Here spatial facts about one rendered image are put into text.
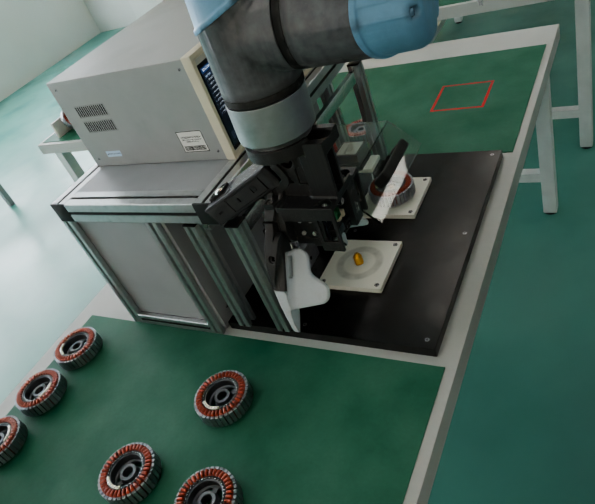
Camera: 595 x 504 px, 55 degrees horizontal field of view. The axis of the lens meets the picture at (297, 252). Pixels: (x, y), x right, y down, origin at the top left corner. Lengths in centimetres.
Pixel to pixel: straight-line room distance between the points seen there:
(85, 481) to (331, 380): 50
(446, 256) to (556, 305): 98
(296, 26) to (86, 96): 83
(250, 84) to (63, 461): 97
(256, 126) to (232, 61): 6
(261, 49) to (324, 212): 16
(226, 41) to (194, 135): 64
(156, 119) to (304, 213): 65
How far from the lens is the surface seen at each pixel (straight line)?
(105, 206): 117
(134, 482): 111
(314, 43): 45
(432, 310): 112
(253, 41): 47
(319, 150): 51
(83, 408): 136
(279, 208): 55
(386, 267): 122
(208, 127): 108
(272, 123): 50
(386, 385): 106
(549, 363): 200
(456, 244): 125
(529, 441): 184
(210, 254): 111
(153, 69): 108
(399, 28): 43
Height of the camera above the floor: 158
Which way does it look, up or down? 36 degrees down
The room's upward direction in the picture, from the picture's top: 24 degrees counter-clockwise
